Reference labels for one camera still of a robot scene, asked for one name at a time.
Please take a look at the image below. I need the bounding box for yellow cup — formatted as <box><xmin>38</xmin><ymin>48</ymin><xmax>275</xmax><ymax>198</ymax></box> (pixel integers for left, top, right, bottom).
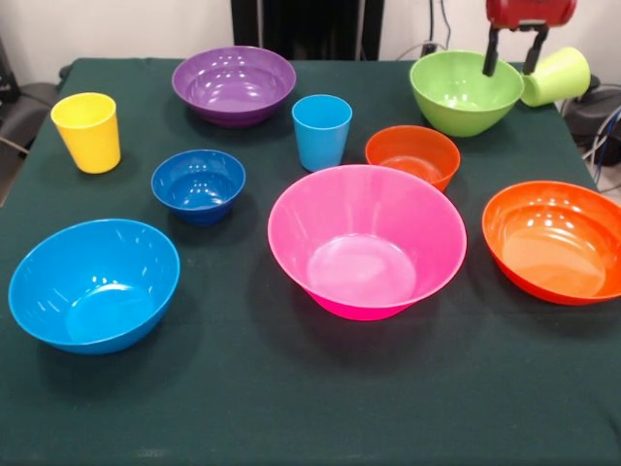
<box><xmin>49</xmin><ymin>91</ymin><xmax>122</xmax><ymax>175</ymax></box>

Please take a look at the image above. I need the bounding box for small orange bowl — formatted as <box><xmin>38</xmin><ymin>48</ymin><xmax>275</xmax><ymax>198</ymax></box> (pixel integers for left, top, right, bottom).
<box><xmin>364</xmin><ymin>124</ymin><xmax>462</xmax><ymax>193</ymax></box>

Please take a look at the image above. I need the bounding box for purple bowl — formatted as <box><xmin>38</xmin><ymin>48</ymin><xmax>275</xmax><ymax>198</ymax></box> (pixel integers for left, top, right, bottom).
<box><xmin>171</xmin><ymin>45</ymin><xmax>298</xmax><ymax>129</ymax></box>

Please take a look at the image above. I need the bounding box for light blue cup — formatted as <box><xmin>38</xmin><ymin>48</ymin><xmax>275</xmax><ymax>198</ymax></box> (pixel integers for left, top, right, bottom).
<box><xmin>291</xmin><ymin>94</ymin><xmax>354</xmax><ymax>173</ymax></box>

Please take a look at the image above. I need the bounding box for small dark blue bowl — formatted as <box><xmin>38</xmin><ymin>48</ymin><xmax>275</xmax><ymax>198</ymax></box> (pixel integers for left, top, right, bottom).
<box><xmin>150</xmin><ymin>149</ymin><xmax>247</xmax><ymax>227</ymax></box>

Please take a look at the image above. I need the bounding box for large light blue bowl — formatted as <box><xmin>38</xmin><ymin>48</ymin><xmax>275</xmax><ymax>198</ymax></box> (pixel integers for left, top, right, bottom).
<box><xmin>7</xmin><ymin>217</ymin><xmax>181</xmax><ymax>356</ymax></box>

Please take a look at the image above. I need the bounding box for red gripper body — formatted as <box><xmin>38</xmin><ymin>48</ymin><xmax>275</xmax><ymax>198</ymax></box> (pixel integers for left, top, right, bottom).
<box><xmin>486</xmin><ymin>0</ymin><xmax>578</xmax><ymax>33</ymax></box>

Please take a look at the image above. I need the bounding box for green bowl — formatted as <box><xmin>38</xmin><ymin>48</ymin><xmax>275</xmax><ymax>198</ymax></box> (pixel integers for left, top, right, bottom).
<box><xmin>409</xmin><ymin>50</ymin><xmax>526</xmax><ymax>139</ymax></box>

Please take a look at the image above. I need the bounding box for grey chair base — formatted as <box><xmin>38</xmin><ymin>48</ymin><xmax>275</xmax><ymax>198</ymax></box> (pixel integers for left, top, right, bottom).
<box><xmin>0</xmin><ymin>81</ymin><xmax>62</xmax><ymax>147</ymax></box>
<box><xmin>560</xmin><ymin>80</ymin><xmax>621</xmax><ymax>147</ymax></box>

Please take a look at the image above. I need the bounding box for tangled cable bundle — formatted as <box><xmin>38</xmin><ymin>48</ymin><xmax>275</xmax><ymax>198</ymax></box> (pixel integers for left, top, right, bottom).
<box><xmin>580</xmin><ymin>104</ymin><xmax>621</xmax><ymax>193</ymax></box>

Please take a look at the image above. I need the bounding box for dark green table cloth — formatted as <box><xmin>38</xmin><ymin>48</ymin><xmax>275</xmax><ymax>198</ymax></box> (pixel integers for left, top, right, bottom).
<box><xmin>0</xmin><ymin>56</ymin><xmax>621</xmax><ymax>466</ymax></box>

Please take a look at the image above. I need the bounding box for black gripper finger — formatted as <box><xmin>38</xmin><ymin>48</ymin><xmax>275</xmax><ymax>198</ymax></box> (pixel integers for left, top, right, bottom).
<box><xmin>522</xmin><ymin>23</ymin><xmax>550</xmax><ymax>77</ymax></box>
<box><xmin>482</xmin><ymin>26</ymin><xmax>501</xmax><ymax>78</ymax></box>

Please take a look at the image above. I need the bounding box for large pink bowl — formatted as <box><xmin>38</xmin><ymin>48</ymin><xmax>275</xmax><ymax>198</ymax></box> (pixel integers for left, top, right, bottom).
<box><xmin>267</xmin><ymin>163</ymin><xmax>469</xmax><ymax>322</ymax></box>

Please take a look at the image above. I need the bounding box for light green cup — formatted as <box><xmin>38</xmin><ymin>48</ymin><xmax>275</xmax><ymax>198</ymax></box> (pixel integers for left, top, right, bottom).
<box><xmin>520</xmin><ymin>46</ymin><xmax>592</xmax><ymax>109</ymax></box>

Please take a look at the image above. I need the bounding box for large orange bowl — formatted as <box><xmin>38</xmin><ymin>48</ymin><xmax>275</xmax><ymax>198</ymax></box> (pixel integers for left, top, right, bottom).
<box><xmin>481</xmin><ymin>180</ymin><xmax>621</xmax><ymax>307</ymax></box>

